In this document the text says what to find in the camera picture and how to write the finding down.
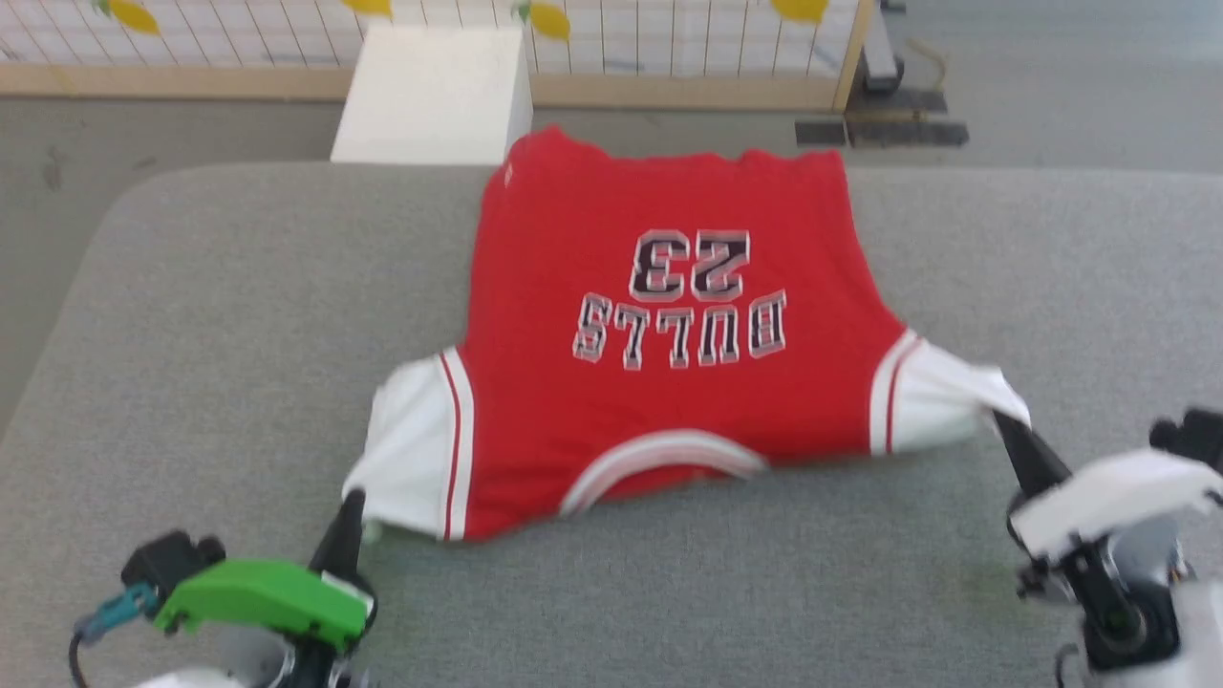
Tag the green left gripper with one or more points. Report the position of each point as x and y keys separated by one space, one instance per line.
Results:
x=268 y=597

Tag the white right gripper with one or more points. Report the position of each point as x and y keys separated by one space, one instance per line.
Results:
x=1118 y=497

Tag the red white basketball jersey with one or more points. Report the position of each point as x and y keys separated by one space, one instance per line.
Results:
x=669 y=401

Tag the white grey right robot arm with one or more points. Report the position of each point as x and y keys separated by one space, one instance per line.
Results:
x=1137 y=612

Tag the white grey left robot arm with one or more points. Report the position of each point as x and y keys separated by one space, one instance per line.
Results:
x=239 y=664

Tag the large black floor mat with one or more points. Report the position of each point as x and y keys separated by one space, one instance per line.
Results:
x=908 y=119

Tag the small black floor mat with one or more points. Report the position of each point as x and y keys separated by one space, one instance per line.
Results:
x=822 y=133

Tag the grey metal panel stand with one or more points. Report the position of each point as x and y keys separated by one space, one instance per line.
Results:
x=881 y=53

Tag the white box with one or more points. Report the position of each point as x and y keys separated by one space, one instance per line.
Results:
x=430 y=96

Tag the lemon print grid panel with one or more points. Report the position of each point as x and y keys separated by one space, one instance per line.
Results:
x=669 y=38

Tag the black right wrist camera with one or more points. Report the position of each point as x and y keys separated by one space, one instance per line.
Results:
x=1192 y=438

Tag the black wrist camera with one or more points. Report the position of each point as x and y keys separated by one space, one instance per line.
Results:
x=1192 y=438
x=172 y=564

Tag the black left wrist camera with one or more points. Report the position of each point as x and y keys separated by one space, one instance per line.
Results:
x=172 y=564

